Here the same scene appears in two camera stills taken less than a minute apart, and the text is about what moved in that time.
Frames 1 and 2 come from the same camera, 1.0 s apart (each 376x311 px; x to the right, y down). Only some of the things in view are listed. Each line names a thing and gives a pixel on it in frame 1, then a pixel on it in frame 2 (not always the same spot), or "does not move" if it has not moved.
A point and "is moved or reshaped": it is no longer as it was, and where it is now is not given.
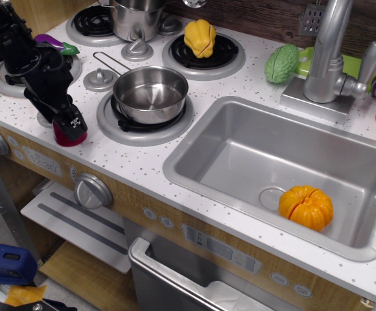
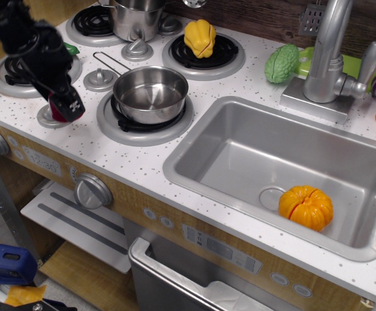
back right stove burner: x=226 y=59 does not move
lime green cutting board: x=352 y=64 does not move
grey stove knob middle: x=100 y=80 does not move
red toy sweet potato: x=65 y=140 is moved or reshaped
